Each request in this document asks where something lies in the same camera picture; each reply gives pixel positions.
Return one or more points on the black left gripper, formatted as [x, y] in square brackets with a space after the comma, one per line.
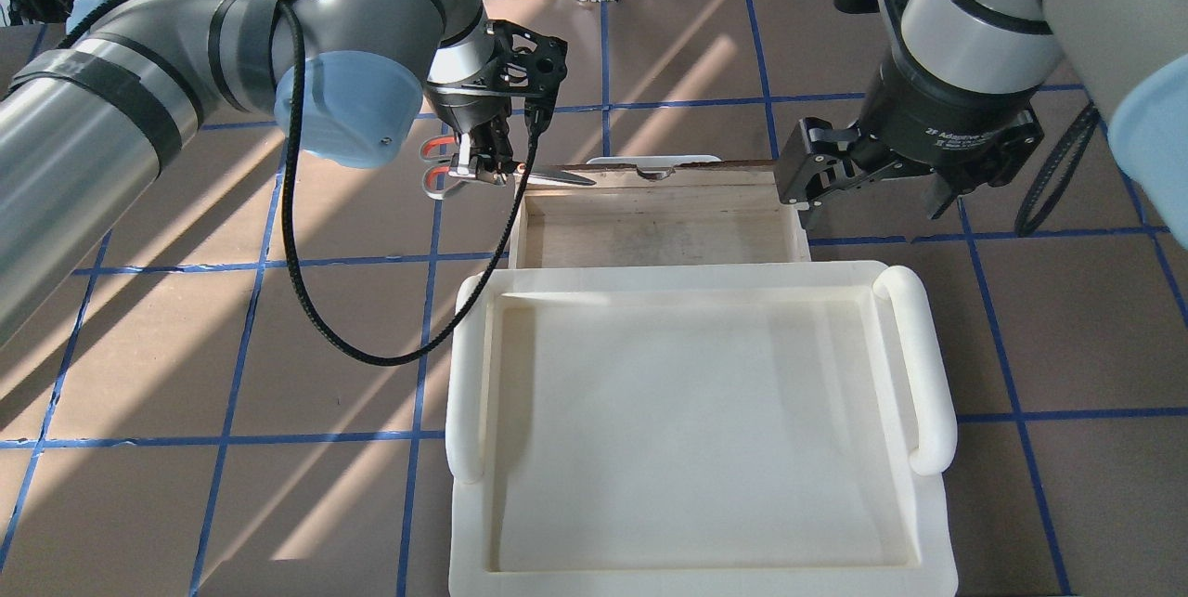
[467, 117]

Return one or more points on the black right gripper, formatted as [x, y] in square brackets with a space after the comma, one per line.
[947, 114]

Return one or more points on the orange handled scissors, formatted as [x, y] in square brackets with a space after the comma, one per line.
[456, 160]

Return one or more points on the light wooden drawer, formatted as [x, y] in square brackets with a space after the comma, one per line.
[693, 210]

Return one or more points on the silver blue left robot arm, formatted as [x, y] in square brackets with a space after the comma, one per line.
[89, 125]

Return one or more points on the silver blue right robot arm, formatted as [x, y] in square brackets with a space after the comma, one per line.
[1129, 55]

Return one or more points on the white plastic tray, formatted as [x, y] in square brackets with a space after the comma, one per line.
[761, 430]

